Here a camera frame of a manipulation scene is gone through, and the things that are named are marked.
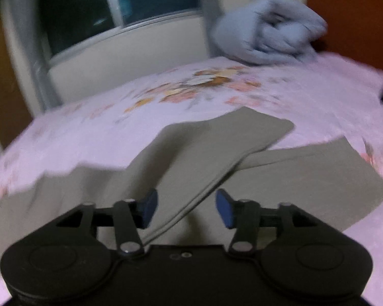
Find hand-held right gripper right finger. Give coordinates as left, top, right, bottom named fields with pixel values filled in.
left=215, top=188, right=320, bottom=257

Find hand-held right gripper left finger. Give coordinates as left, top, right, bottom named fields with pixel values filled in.
left=54, top=188, right=159, bottom=257

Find olive grey pants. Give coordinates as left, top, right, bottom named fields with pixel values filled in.
left=0, top=107, right=383, bottom=275

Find pink floral bedsheet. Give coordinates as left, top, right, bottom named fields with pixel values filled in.
left=0, top=53, right=383, bottom=306

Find blue grey bundled blanket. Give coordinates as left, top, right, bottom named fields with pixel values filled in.
left=209, top=0, right=328, bottom=66

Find brown wooden cabinet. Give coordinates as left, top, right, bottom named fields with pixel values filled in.
left=0, top=0, right=34, bottom=149

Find grey curtain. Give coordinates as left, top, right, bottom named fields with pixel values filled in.
left=185, top=0, right=225, bottom=58
left=2, top=0, right=62, bottom=113

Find orange wooden headboard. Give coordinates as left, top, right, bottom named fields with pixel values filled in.
left=306, top=0, right=383, bottom=78

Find aluminium frame window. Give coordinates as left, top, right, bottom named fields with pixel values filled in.
left=37, top=0, right=204, bottom=65

